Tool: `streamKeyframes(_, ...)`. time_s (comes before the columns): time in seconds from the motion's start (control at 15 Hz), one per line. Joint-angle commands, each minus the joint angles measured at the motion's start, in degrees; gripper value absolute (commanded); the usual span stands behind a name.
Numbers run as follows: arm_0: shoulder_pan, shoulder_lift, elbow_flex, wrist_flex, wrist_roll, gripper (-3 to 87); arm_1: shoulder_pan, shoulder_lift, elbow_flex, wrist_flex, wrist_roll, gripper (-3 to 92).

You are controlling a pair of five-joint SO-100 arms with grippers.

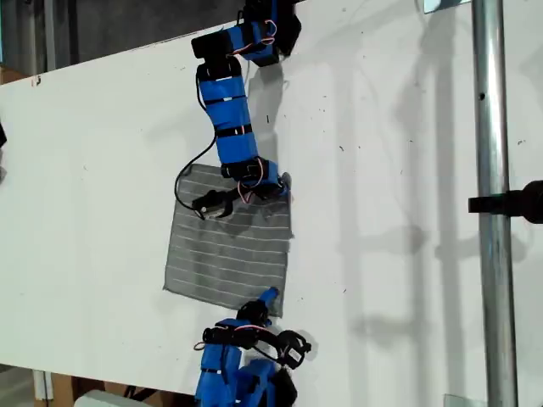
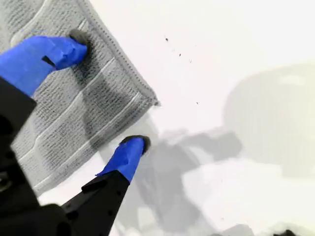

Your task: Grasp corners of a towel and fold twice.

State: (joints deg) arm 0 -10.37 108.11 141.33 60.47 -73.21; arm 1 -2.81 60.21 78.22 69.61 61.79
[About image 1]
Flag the grey striped towel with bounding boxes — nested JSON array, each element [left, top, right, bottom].
[[163, 163, 296, 319]]

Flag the white box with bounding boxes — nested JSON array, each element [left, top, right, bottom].
[[75, 389, 148, 407]]

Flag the brown cardboard box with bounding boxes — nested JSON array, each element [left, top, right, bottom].
[[50, 373, 199, 407]]

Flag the white table leg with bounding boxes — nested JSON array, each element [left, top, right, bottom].
[[33, 370, 54, 402]]

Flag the black clamp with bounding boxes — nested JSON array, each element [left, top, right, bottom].
[[467, 180, 543, 225]]

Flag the black camera box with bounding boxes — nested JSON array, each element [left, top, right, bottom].
[[275, 329, 313, 369]]

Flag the silver camera box with label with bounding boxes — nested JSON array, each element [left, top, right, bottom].
[[191, 189, 233, 220]]

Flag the black camera cable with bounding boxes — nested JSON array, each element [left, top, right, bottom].
[[174, 136, 218, 209]]

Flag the steel post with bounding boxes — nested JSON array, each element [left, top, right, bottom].
[[470, 0, 521, 407]]

